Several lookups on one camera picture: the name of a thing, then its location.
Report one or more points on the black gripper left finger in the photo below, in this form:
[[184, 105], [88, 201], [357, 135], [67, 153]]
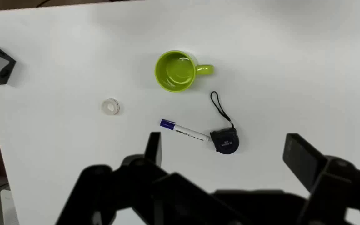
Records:
[[153, 148]]

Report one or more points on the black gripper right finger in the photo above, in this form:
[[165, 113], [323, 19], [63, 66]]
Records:
[[303, 160]]

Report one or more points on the clear tape roll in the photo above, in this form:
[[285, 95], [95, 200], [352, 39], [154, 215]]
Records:
[[104, 108]]

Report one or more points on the yellow green mug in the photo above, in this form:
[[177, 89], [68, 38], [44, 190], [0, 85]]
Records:
[[163, 79]]

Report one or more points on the blue capped white marker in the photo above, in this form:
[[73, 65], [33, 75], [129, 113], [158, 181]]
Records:
[[168, 124]]

